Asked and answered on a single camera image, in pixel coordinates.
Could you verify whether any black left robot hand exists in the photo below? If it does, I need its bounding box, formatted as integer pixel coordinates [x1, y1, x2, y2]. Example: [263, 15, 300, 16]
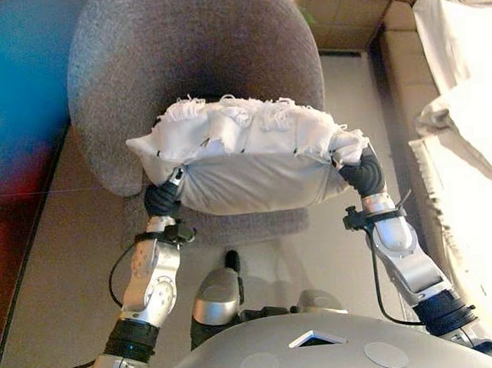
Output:
[141, 167, 189, 222]

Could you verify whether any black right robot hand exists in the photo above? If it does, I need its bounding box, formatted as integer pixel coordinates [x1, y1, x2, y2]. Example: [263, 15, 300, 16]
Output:
[331, 144, 388, 202]

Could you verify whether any white fringed cushion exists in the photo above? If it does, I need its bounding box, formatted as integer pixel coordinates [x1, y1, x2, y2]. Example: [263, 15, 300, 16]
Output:
[122, 79, 376, 224]

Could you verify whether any white sofa cover sheet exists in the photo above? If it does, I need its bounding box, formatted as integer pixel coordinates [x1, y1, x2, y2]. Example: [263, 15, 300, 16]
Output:
[396, 0, 492, 368]

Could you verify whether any beige sofa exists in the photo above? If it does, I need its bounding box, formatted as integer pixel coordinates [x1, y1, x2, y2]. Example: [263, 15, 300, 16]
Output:
[366, 0, 479, 225]

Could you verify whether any silver right robot leg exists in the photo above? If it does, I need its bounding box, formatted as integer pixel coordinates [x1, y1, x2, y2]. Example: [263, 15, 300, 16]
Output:
[295, 286, 349, 318]

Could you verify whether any grey upholstered armchair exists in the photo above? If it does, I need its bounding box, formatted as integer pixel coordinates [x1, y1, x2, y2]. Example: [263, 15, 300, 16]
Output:
[59, 0, 337, 256]

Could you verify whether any beige box side table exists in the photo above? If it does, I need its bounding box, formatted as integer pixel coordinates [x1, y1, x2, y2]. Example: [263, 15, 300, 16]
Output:
[291, 0, 400, 55]

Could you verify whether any multicoloured patterned rug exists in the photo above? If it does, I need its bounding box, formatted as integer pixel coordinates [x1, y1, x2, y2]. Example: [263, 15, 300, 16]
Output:
[0, 0, 119, 368]

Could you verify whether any green potted plant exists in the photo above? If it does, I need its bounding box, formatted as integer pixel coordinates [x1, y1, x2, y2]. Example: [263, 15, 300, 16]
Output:
[272, 0, 316, 28]

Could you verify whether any grey robot torso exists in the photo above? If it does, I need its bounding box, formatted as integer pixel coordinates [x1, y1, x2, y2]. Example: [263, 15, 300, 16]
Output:
[137, 296, 492, 368]

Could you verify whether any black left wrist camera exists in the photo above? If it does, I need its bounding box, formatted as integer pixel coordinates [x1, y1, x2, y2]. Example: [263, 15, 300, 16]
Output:
[162, 223, 197, 246]

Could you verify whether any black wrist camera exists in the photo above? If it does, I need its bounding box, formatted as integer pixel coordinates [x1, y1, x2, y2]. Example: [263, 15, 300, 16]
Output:
[162, 223, 197, 246]
[342, 206, 362, 232]

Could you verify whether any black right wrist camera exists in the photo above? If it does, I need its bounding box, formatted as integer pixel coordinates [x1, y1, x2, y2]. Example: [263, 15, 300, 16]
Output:
[342, 206, 362, 232]

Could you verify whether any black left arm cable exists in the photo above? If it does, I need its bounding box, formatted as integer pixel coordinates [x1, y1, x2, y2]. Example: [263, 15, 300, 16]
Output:
[105, 238, 154, 309]

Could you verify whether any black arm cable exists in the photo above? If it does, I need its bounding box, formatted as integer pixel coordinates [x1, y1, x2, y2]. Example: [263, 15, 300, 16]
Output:
[105, 238, 154, 309]
[369, 238, 425, 331]

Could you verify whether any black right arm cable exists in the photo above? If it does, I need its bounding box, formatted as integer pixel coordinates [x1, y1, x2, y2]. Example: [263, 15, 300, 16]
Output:
[369, 238, 425, 331]

